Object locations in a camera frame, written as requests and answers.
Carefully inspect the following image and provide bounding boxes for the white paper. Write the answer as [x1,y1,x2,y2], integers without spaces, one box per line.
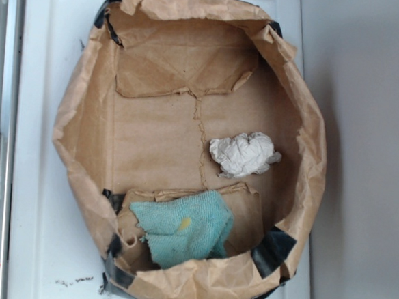
[209,132,282,179]

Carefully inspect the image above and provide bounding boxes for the brown paper bag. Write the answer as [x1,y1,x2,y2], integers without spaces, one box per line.
[53,0,327,299]

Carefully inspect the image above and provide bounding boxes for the teal terry cloth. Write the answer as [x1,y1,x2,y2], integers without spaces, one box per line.
[130,190,234,269]

